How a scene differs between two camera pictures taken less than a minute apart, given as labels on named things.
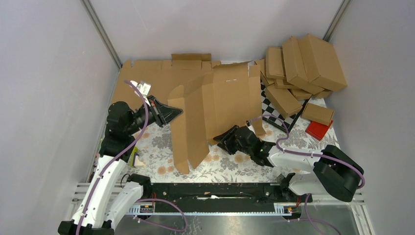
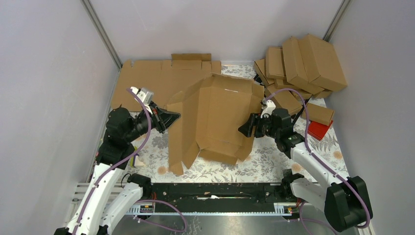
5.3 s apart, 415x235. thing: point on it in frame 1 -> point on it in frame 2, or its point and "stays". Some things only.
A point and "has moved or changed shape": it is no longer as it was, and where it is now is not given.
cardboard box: [284, 100] stays
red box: [317, 130] stays
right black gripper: [225, 137] -> [254, 120]
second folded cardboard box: [296, 70] stays
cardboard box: [209, 105] has moved or changed shape
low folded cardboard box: [300, 94] stays
